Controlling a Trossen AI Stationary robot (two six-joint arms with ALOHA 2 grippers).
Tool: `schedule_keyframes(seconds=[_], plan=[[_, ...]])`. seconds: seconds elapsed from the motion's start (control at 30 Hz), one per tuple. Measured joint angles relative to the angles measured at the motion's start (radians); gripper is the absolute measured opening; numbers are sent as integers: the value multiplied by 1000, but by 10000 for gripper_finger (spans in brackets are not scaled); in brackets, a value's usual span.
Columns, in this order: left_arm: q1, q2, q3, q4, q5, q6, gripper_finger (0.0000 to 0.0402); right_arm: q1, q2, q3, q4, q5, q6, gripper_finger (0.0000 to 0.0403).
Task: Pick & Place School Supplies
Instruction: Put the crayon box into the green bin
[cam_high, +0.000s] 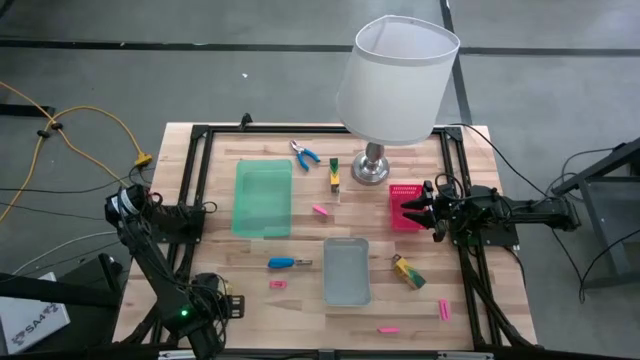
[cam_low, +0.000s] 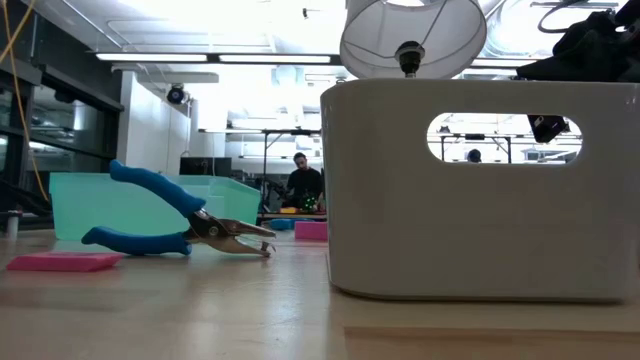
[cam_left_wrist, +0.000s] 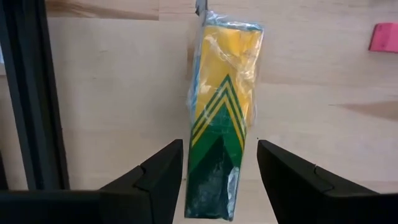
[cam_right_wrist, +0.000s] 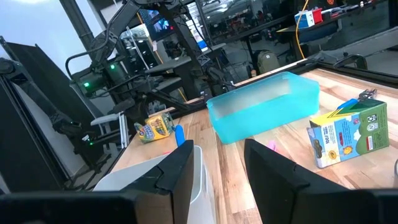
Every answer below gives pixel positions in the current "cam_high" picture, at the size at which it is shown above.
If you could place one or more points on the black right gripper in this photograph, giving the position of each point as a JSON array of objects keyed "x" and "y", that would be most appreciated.
[{"x": 441, "y": 212}]

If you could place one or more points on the yellow green crayon box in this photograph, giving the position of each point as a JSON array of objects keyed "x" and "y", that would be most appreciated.
[
  {"x": 409, "y": 274},
  {"x": 334, "y": 177}
]

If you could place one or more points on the pink rubber eraser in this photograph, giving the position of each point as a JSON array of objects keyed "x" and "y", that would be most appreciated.
[
  {"x": 388, "y": 330},
  {"x": 444, "y": 310},
  {"x": 278, "y": 284},
  {"x": 320, "y": 210}
]

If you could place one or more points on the translucent green plastic bin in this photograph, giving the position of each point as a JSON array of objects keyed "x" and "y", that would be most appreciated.
[{"x": 262, "y": 200}]

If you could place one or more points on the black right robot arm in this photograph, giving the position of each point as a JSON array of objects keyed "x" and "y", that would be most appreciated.
[{"x": 530, "y": 210}]

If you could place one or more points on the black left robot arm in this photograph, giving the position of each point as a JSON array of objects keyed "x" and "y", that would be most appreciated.
[{"x": 159, "y": 270}]

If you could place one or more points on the pink perforated plastic basket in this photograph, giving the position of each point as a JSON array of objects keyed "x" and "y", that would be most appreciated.
[{"x": 400, "y": 192}]

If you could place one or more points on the white lamp shade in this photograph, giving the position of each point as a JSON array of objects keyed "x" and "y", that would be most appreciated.
[{"x": 395, "y": 85}]

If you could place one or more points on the dark metal side table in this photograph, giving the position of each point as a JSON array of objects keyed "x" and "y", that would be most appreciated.
[{"x": 607, "y": 210}]

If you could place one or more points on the black equipment case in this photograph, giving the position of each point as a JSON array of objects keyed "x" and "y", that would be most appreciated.
[{"x": 100, "y": 272}]

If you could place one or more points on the white printed cardboard box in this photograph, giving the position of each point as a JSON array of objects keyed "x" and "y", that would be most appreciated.
[{"x": 30, "y": 320}]

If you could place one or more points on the black aluminium table frame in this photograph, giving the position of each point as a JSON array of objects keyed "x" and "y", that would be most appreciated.
[{"x": 325, "y": 129}]

